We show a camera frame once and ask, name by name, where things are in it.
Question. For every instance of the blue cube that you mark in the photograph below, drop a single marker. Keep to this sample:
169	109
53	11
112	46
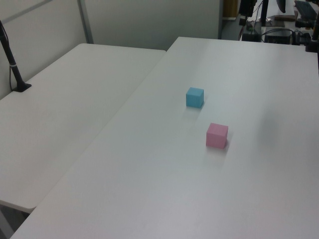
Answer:
194	98

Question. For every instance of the pink cube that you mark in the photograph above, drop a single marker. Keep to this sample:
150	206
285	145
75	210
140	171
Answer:
216	136

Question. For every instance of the grey metal partition post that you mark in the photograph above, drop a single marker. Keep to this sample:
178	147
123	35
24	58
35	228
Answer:
220	20
86	22

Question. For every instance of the black table clamp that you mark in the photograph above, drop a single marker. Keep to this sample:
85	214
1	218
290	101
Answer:
313	37

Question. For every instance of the black monitor stand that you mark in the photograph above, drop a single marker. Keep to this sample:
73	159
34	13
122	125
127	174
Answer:
264	12

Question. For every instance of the black camera stand pole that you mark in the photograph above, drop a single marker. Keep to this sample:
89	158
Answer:
11	58

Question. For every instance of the black electronics box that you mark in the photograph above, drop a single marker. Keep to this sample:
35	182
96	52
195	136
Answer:
277	36
251	35

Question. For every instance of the black keyboard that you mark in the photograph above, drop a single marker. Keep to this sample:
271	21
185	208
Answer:
306	8

